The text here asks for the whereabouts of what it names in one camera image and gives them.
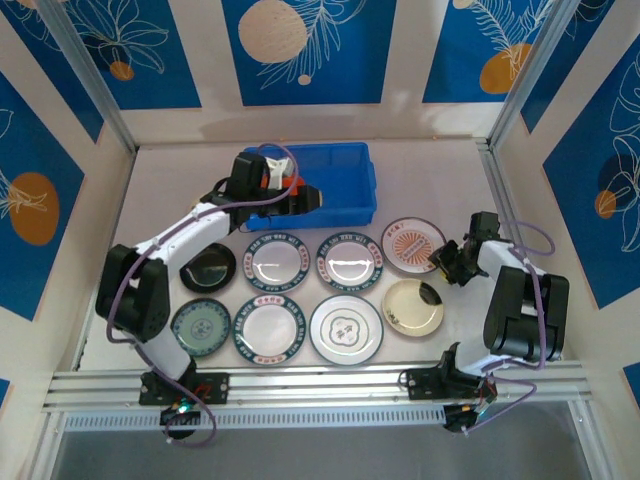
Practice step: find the green-rimmed white plate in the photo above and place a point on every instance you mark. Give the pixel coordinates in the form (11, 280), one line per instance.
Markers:
(276, 262)
(269, 329)
(352, 261)

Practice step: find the blue patterned plate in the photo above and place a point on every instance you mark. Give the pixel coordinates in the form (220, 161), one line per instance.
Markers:
(201, 328)

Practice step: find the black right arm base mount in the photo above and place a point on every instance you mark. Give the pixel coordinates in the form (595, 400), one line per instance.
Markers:
(420, 385)

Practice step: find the black glossy plate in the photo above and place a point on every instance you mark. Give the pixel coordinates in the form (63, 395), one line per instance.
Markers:
(210, 270)

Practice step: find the aluminium side rail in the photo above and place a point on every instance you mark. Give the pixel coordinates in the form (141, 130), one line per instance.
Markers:
(494, 175)

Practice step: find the aluminium frame rail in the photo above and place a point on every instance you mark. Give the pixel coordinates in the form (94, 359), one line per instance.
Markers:
(325, 387)

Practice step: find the black right electronics module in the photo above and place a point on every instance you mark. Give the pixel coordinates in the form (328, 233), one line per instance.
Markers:
(457, 417)

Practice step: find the white plate with green emblem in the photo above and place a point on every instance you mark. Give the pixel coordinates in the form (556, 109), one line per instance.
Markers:
(346, 330)

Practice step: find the aluminium frame post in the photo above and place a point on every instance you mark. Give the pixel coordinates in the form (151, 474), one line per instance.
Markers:
(525, 75)
(95, 85)

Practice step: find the black electronics module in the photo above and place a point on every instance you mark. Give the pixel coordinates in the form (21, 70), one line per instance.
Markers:
(457, 417)
(180, 412)

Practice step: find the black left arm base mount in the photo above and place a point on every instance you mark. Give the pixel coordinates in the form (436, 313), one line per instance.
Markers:
(215, 387)

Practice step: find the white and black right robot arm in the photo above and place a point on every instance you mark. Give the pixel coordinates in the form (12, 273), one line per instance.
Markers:
(500, 255)

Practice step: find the white plate with orange sunburst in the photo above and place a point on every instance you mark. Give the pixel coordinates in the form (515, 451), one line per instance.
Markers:
(407, 245)

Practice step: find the black left electronics module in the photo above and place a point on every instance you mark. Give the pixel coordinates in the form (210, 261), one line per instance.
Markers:
(180, 412)

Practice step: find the blue plastic bin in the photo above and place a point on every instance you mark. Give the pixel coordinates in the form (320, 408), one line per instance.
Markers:
(350, 200)

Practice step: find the cream plate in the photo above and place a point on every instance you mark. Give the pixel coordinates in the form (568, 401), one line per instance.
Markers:
(407, 310)

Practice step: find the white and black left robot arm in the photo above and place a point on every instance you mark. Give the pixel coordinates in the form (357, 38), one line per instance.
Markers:
(190, 232)

